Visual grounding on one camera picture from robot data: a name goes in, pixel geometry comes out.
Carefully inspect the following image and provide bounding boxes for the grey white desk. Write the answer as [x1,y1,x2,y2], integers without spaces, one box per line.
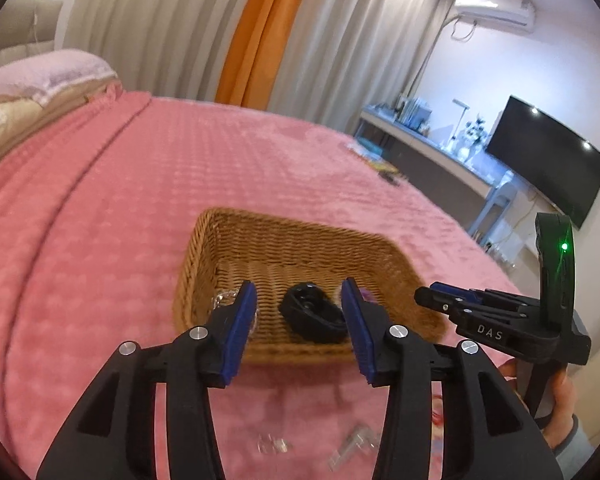
[355,107,516,241]

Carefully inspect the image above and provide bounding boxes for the pink hair accessory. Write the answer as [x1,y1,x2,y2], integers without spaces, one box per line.
[430,395,448,431]

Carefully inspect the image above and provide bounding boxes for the light blue chair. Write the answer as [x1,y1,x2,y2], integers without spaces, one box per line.
[472,175,523,241]

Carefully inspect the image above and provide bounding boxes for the orange curtain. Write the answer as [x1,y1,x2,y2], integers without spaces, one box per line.
[215,0,311,111]

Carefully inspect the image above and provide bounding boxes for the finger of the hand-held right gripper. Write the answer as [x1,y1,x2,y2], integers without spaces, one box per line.
[429,281,538,311]
[414,287,481,326]

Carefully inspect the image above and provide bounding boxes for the small clear hair clip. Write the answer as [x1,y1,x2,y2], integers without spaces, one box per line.
[257,435,288,456]

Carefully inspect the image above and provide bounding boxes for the brown wicker basket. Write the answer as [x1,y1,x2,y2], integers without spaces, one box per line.
[172,207,451,367]

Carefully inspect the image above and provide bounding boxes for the clear plastic hair clip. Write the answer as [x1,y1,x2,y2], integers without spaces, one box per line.
[211,287,261,336]

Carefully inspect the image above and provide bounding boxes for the beige curtain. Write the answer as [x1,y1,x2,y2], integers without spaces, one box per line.
[267,0,456,136]
[62,0,266,98]

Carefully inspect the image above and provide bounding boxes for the colourful booklets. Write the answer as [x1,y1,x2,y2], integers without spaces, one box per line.
[345,142,398,171]

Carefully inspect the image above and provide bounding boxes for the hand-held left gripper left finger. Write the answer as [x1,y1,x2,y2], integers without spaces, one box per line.
[36,280,258,480]

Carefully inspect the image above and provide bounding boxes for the person's right hand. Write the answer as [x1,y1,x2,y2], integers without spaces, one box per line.
[499,359,578,453]

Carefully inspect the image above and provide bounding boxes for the books on stand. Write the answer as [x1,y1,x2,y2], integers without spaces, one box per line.
[397,95,433,133]

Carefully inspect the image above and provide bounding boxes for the silver clear hair clip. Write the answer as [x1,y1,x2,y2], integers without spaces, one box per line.
[330,422,378,471]

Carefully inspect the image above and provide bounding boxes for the air conditioner power cable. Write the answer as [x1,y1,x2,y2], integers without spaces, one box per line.
[450,17,478,42]

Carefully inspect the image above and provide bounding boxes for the lilac pillow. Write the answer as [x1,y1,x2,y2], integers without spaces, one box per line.
[0,49,118,108]

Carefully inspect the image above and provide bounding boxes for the white air conditioner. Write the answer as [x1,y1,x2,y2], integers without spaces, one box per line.
[452,0,537,36]

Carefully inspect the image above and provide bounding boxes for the plant in white vase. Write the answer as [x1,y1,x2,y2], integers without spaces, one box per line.
[457,117,491,161]

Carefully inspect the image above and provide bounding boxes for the black flat television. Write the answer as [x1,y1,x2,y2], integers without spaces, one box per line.
[484,94,600,231]

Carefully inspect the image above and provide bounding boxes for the black claw hair clip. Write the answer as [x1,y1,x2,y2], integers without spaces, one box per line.
[278,282,348,345]

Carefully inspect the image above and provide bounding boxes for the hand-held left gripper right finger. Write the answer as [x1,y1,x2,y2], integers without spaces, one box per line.
[341,276,563,480]

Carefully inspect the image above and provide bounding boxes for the beige quilt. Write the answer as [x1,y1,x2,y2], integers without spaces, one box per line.
[0,80,121,176]

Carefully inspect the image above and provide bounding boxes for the beige padded headboard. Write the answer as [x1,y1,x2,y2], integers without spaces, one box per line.
[0,0,63,76]

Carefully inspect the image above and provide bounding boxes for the white desk lamp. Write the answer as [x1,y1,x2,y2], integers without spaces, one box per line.
[452,100,471,146]

